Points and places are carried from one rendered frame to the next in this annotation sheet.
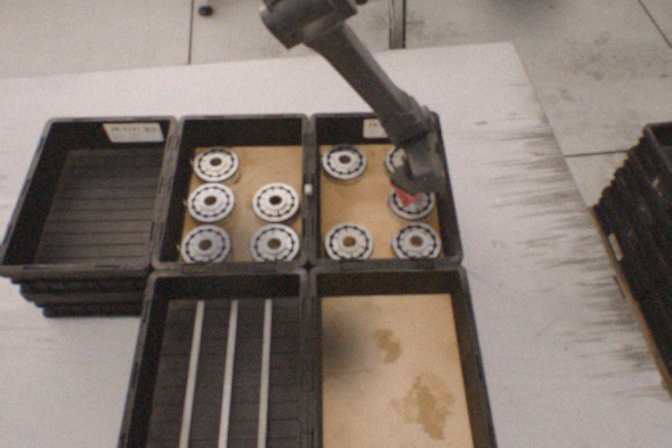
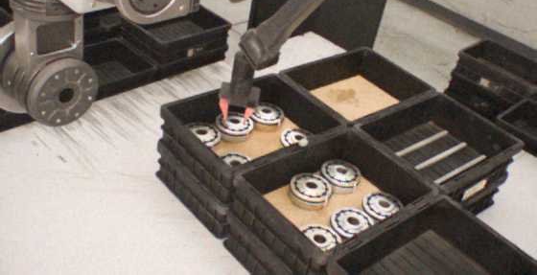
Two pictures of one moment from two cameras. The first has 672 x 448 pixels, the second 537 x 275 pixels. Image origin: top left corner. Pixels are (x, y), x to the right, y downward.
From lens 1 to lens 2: 187 cm
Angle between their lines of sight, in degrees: 84
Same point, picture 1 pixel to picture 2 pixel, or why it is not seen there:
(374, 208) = (252, 148)
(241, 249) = (357, 199)
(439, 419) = (344, 91)
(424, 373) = (331, 101)
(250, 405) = (422, 152)
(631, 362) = (221, 70)
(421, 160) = not seen: hidden behind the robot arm
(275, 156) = not seen: hidden behind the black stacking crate
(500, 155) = (97, 140)
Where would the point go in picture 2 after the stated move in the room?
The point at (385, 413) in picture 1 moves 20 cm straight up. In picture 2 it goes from (364, 107) to (382, 50)
